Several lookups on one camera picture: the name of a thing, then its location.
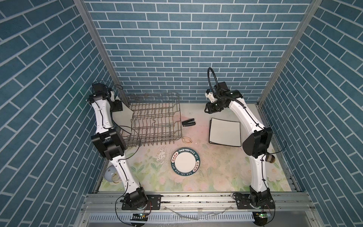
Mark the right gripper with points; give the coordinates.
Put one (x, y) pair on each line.
(210, 111)

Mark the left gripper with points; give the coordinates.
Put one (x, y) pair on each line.
(117, 105)

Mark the white square plate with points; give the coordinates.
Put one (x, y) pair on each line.
(226, 133)
(124, 117)

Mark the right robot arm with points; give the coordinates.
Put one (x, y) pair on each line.
(256, 141)

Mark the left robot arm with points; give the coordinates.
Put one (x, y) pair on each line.
(112, 146)

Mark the black stapler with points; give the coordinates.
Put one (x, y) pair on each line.
(189, 122)

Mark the brown striped cylinder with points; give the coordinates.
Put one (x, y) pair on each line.
(270, 158)

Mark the white round bowl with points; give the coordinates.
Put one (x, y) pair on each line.
(111, 175)

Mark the right base circuit board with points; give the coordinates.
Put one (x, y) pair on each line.
(261, 215)

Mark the base circuit board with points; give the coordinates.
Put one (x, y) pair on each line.
(139, 217)
(261, 215)

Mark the left base circuit board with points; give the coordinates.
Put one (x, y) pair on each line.
(139, 217)

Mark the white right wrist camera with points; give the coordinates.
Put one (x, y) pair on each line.
(210, 95)

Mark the grey wire dish rack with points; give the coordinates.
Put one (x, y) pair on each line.
(156, 119)

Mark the aluminium mounting rail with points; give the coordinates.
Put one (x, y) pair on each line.
(292, 209)

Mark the white cable duct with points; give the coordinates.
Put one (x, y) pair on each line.
(172, 218)

